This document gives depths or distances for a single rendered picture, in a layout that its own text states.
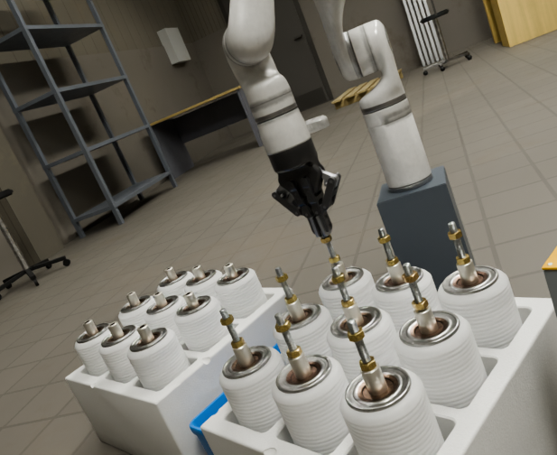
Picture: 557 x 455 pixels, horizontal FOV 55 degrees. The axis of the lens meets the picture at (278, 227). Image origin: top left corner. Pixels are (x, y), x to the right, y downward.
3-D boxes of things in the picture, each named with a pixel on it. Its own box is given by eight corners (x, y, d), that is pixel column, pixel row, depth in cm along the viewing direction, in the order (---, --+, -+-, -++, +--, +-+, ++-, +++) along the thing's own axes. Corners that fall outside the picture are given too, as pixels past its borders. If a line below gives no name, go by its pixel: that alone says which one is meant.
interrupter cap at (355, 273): (329, 297, 87) (329, 293, 87) (317, 283, 94) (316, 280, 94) (371, 277, 88) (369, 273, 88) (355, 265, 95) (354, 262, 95)
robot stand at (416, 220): (422, 299, 127) (381, 184, 120) (482, 284, 122) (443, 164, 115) (422, 329, 114) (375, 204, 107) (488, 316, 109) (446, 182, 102)
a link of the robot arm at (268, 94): (251, 124, 88) (261, 124, 80) (213, 32, 84) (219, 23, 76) (288, 107, 89) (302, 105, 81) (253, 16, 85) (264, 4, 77)
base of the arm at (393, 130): (391, 183, 117) (365, 110, 112) (432, 171, 113) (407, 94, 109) (388, 197, 108) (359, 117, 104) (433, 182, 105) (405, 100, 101)
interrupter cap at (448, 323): (397, 325, 71) (395, 320, 70) (454, 308, 69) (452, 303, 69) (403, 356, 63) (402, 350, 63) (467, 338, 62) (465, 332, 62)
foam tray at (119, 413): (217, 343, 149) (190, 288, 145) (320, 355, 121) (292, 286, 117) (100, 441, 124) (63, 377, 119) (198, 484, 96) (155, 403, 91)
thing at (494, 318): (549, 403, 72) (514, 287, 67) (477, 416, 75) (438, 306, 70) (532, 362, 81) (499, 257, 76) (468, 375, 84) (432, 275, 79)
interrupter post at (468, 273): (480, 284, 72) (474, 263, 71) (462, 289, 73) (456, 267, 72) (478, 276, 74) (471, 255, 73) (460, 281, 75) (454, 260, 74)
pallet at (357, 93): (348, 97, 736) (346, 89, 733) (403, 76, 706) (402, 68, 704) (334, 111, 633) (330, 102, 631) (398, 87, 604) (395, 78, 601)
